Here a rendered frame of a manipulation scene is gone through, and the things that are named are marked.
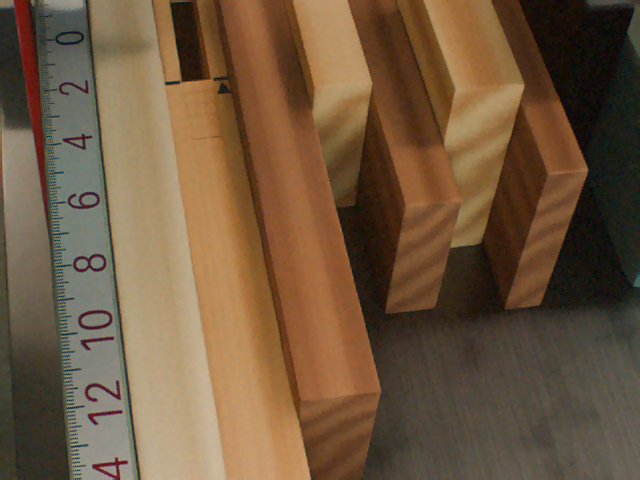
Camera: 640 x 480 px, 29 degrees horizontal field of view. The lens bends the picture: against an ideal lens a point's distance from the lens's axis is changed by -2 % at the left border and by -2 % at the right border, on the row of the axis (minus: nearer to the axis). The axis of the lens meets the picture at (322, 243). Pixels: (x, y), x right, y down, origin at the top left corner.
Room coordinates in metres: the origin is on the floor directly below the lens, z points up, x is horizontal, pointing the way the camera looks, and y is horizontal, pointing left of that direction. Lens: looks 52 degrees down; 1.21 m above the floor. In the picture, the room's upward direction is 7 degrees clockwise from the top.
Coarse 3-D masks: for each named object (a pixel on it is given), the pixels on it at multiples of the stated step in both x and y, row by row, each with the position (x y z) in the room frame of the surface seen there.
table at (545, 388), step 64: (448, 256) 0.24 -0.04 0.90; (576, 256) 0.24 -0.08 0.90; (384, 320) 0.21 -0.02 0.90; (448, 320) 0.21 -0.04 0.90; (512, 320) 0.22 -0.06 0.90; (576, 320) 0.22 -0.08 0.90; (384, 384) 0.19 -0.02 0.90; (448, 384) 0.19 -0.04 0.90; (512, 384) 0.20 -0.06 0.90; (576, 384) 0.20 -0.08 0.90; (384, 448) 0.17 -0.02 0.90; (448, 448) 0.17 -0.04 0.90; (512, 448) 0.17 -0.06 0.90; (576, 448) 0.18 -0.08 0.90
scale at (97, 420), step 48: (48, 0) 0.27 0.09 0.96; (48, 48) 0.25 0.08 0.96; (48, 96) 0.23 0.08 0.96; (48, 144) 0.22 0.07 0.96; (96, 192) 0.20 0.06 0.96; (96, 240) 0.19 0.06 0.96; (96, 288) 0.17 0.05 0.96; (96, 336) 0.16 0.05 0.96; (96, 384) 0.15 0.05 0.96; (96, 432) 0.13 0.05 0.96
